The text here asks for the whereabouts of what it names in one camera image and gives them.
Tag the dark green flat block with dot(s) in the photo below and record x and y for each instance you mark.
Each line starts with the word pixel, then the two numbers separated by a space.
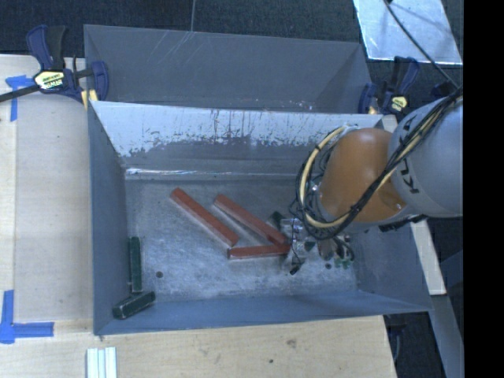
pixel 135 264
pixel 134 304

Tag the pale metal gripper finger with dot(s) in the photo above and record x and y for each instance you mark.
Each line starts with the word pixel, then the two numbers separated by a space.
pixel 290 224
pixel 299 250

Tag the grey metal bin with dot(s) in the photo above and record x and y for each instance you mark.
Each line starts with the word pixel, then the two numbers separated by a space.
pixel 220 69

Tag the red-brown flat block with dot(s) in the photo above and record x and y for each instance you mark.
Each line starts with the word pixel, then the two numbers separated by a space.
pixel 248 218
pixel 202 216
pixel 256 251

